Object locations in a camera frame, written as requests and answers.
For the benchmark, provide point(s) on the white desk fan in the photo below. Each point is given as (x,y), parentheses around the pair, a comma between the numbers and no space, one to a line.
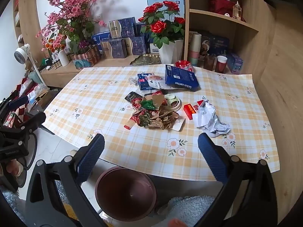
(21,54)

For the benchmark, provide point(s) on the person's fluffy blue trouser leg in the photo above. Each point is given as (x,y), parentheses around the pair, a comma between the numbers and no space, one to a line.
(194,210)
(10,201)

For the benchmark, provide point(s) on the red snack bag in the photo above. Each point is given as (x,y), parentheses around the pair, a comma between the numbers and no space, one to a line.
(183,65)

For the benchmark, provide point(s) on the black folding table frame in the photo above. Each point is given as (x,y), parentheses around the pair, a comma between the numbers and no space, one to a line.
(46,129)

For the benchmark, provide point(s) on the blue illustrated box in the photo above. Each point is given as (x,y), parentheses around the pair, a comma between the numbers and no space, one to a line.
(216,43)

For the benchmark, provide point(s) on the blue ice cream box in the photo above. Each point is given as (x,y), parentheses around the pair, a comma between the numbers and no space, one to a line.
(143,82)

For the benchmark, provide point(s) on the tall navy box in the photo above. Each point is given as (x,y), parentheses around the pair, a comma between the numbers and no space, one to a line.
(142,32)

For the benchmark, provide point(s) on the white faceted vase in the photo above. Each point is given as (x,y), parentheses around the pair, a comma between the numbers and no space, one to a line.
(169,52)

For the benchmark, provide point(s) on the blue flat carton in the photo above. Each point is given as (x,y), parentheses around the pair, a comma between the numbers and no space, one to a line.
(101,37)

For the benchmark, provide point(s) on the clear round plastic lid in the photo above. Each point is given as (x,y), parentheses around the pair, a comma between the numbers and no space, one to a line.
(176,105)

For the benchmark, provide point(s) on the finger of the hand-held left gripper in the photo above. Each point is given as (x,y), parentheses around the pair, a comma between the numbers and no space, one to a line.
(17,102)
(30,120)

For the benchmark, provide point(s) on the small crumpled paper ball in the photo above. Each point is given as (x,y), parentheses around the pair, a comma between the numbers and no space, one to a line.
(220,128)

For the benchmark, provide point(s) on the red cigarette box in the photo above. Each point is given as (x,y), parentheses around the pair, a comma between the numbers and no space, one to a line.
(190,110)

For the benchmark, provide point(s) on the stack of pastel cups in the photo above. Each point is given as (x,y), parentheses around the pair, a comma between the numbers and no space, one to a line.
(194,49)

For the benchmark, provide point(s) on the green foil wrapper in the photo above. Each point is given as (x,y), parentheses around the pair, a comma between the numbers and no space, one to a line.
(149,104)

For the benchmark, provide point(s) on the gold and blue gift box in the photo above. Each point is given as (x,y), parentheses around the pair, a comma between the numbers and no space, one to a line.
(113,48)
(123,28)
(136,45)

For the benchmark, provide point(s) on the person's left hand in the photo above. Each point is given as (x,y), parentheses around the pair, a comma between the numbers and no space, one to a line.
(14,169)

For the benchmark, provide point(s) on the wooden shelf unit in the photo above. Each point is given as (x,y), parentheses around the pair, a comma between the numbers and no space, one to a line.
(251,47)

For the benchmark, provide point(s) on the black tissue pack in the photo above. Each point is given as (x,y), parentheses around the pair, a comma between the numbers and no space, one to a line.
(133,97)

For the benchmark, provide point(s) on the small blue box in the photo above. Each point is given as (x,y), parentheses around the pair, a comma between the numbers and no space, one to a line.
(235,63)

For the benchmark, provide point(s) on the blue coffee box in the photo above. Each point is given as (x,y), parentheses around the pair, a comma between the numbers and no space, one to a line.
(181,78)

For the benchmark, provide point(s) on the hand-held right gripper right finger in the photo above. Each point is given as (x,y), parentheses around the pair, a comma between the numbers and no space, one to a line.
(211,157)

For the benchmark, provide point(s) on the red paper cup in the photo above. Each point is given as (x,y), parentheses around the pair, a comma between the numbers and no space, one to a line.
(220,65)

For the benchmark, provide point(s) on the red clear plastic tube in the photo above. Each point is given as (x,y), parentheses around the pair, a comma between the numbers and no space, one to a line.
(129,124)

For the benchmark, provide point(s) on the cardboard box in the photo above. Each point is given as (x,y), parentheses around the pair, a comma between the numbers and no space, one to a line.
(46,98)

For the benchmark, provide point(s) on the striped planter box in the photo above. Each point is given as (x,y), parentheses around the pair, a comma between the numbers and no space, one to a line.
(88,56)

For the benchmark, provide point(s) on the glass perfume bottle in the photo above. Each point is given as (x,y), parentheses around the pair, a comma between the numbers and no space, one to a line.
(237,11)

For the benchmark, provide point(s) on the purple artificial flowers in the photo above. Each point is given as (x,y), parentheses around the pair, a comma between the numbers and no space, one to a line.
(83,44)

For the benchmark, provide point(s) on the white ribbed vase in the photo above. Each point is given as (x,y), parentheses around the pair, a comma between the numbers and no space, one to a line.
(63,58)

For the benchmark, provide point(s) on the brown paper wrapper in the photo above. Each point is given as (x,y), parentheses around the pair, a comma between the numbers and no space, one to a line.
(156,99)

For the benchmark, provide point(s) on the red rose bouquet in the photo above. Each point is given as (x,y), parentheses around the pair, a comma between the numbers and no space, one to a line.
(161,26)

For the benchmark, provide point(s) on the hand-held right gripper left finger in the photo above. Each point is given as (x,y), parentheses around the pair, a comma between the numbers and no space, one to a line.
(91,157)

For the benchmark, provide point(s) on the crumpled brown foil wrapper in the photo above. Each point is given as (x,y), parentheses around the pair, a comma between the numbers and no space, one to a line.
(156,120)

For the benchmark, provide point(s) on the red gift basket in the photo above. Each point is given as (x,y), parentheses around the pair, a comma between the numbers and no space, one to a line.
(219,3)

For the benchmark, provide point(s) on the gold leaf tray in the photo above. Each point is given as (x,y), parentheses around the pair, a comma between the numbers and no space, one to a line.
(145,59)

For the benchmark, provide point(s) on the clear printed plastic wrapper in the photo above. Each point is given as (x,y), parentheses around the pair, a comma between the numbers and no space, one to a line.
(158,81)

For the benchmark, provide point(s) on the brown plastic bin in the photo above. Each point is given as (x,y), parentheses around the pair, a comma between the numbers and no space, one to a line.
(125,194)

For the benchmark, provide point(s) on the large crumpled white paper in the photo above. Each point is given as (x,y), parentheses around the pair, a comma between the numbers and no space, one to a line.
(206,114)

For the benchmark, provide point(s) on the red checked bag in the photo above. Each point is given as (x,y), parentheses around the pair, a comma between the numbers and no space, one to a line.
(23,87)

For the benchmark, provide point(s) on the teal shell ornament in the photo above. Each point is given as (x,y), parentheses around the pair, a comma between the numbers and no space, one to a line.
(81,64)

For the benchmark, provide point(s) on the yellow plaid floral tablecloth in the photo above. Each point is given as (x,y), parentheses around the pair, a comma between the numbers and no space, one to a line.
(94,113)

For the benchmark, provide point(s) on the row of small brown bottles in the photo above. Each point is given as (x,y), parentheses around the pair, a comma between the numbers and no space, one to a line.
(53,63)

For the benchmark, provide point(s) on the pink blossom branches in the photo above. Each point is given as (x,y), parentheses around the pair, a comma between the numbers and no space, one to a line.
(71,9)

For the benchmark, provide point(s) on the brown glass cup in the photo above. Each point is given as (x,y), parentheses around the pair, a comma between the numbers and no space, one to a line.
(209,63)

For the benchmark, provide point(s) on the orange artificial flowers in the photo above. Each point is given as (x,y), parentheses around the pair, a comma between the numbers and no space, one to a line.
(53,45)

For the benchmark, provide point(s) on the crumpled clear plastic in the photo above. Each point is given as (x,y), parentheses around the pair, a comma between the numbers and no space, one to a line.
(133,80)

